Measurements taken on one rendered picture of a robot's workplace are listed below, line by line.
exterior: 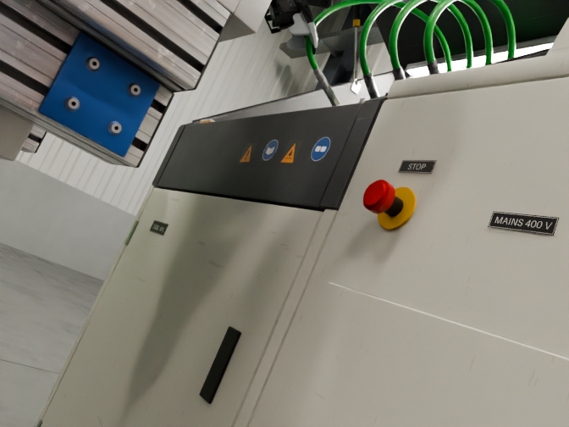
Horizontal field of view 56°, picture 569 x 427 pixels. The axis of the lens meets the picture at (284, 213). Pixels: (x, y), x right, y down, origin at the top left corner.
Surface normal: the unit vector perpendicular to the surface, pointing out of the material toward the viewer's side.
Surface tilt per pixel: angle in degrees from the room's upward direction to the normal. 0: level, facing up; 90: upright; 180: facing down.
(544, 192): 90
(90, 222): 90
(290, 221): 90
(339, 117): 90
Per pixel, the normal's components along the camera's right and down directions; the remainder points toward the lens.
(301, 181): -0.74, -0.41
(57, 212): 0.61, 0.12
